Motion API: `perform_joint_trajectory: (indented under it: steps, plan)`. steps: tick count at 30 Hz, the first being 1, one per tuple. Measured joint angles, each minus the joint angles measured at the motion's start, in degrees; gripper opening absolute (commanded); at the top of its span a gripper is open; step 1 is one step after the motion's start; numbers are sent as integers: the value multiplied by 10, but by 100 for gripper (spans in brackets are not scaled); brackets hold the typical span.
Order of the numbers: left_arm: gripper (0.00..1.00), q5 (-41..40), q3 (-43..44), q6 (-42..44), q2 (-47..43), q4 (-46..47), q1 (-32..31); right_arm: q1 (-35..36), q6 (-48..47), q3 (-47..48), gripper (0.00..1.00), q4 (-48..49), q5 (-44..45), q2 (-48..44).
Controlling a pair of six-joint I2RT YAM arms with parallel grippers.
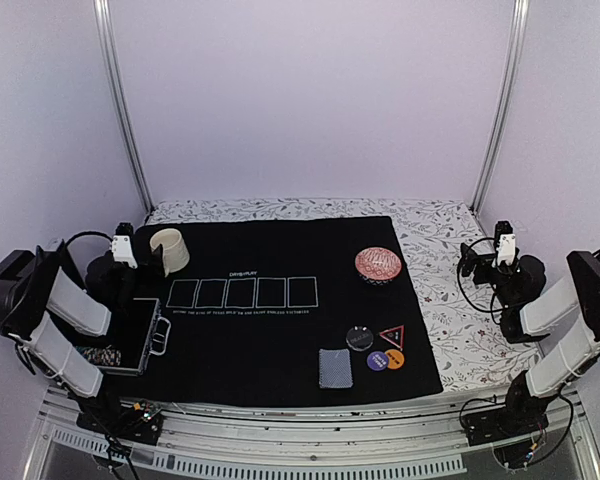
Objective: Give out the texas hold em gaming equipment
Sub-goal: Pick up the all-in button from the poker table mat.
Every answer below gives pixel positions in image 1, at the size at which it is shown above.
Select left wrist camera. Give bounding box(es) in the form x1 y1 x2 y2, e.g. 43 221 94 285
110 222 138 269

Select lower poker chip row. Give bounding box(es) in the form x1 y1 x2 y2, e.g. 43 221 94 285
76 346 122 368

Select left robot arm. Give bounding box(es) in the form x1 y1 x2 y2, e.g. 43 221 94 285
0 249 155 399

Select right aluminium frame post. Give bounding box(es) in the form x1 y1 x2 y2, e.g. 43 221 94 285
470 0 530 216

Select triangular all in button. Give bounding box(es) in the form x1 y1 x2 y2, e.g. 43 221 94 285
379 325 405 350

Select aluminium frame post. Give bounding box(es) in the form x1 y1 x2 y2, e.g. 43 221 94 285
470 0 530 216
93 0 155 215

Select red patterned bowl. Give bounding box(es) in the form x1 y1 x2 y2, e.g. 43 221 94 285
354 247 403 286

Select cream ceramic mug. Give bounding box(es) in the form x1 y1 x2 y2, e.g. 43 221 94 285
149 228 190 277

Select left aluminium frame post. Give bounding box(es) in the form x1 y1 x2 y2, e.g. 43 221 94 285
93 0 155 215

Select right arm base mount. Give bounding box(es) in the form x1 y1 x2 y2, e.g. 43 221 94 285
459 398 549 470

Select black round dealer button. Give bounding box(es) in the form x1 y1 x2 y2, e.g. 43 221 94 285
345 326 374 352

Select aluminium poker chip case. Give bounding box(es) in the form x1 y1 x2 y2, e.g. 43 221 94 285
54 239 173 377

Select orange big blind button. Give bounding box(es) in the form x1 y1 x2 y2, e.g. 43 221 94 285
384 349 405 370

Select purple small blind button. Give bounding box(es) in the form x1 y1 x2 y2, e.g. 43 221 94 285
366 351 389 372

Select black poker felt mat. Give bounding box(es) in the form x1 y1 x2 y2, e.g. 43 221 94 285
112 216 442 408

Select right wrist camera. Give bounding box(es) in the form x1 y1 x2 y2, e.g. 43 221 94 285
494 220 516 267

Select blue playing card deck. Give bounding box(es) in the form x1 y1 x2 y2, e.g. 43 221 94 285
319 349 353 389

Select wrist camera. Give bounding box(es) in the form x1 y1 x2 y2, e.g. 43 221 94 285
110 222 138 269
494 220 516 267

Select floral patterned tablecloth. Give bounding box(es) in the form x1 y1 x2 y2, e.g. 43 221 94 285
145 198 541 392

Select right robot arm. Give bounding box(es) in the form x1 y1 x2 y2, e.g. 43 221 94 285
461 249 600 442

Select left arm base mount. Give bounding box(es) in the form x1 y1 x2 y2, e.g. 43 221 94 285
74 396 164 446

